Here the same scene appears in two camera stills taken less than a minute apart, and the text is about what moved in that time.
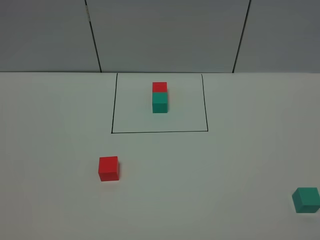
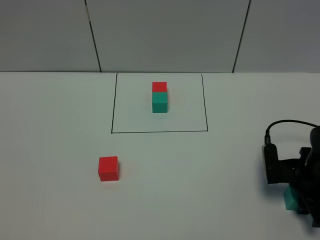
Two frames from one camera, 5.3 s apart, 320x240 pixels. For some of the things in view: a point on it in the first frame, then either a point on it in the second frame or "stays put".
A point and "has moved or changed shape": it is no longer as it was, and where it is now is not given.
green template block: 160,102 stays put
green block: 306,200 has moved or changed shape
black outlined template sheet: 132,109 stays put
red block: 108,168 stays put
